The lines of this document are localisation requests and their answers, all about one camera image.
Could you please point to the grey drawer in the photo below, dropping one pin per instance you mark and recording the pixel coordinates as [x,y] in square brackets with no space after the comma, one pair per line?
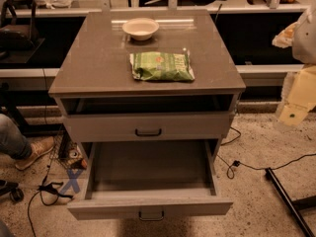
[150,180]
[131,127]

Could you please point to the wire basket with can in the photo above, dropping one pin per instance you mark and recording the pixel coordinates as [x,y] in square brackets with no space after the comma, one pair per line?
[67,153]

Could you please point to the person leg in jeans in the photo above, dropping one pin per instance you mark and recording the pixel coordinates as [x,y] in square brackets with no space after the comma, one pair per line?
[12,142]

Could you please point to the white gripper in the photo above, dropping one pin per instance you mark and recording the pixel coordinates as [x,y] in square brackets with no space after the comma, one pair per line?
[306,41]

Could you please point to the black metal stand leg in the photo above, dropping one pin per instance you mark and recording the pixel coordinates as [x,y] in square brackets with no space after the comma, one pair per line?
[294,206]

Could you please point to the green chip bag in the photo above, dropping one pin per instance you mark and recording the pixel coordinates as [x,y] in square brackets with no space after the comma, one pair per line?
[161,66]

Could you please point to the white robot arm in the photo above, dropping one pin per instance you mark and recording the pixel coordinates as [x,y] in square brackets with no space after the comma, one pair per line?
[301,36]

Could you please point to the white paper bowl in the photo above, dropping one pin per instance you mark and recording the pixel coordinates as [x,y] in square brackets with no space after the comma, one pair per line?
[140,28]

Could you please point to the black caster wheel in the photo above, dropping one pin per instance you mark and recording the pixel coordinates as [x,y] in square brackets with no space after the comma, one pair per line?
[12,189]

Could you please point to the black chair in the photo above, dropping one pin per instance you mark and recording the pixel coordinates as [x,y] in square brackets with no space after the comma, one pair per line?
[18,42]

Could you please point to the tan sneaker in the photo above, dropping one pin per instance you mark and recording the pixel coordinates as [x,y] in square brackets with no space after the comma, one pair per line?
[39,148]

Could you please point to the grey drawer cabinet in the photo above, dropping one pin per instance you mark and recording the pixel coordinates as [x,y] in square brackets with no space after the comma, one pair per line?
[96,77]

